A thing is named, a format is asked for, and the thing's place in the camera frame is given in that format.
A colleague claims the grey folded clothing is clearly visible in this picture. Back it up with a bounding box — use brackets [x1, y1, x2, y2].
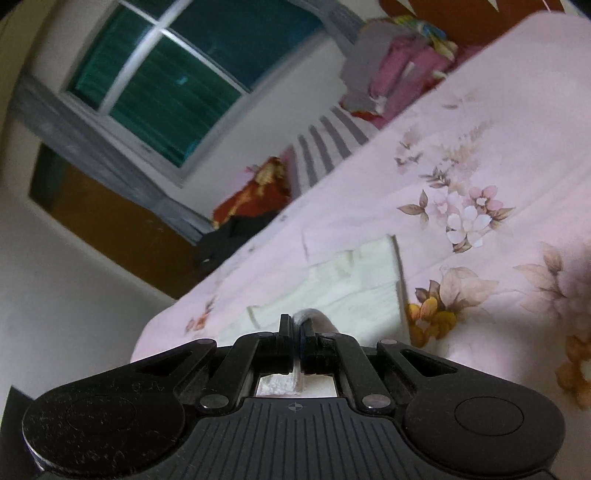
[341, 21, 398, 114]

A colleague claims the wide grey-blue window curtain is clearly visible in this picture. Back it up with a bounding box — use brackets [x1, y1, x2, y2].
[318, 0, 368, 49]

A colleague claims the red floral cloth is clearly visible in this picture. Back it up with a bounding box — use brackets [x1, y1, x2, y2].
[211, 156, 293, 230]

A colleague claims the brown wooden door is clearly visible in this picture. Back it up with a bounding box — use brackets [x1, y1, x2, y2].
[28, 142, 211, 301]

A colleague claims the brown scalloped headboard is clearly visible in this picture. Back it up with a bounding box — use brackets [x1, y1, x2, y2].
[379, 0, 561, 40]

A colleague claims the pink grey striped pillow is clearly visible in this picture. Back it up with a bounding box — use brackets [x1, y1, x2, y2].
[285, 105, 382, 197]

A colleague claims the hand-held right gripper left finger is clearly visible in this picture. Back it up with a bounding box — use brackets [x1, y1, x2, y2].
[137, 314, 296, 412]

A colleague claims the colourful printed cloth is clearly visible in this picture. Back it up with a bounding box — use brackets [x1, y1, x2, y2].
[392, 14, 460, 58]

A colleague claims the white knit sweater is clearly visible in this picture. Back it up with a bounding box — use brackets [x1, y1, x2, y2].
[217, 234, 413, 398]

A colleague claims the sliding glass window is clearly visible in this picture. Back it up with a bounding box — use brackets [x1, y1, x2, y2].
[59, 0, 339, 186]

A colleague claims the pink folded clothing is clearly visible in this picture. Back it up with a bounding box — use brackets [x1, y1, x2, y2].
[369, 34, 455, 130]

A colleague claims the dark cloth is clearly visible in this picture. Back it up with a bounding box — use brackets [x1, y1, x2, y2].
[193, 213, 280, 274]

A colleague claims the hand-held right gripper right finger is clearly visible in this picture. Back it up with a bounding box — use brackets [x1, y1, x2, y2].
[300, 320, 459, 411]

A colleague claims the narrow grey-blue window curtain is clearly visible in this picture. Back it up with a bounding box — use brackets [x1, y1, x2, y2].
[13, 76, 211, 243]

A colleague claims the pink floral bed sheet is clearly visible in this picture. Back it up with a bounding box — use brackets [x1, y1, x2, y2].
[130, 11, 591, 409]

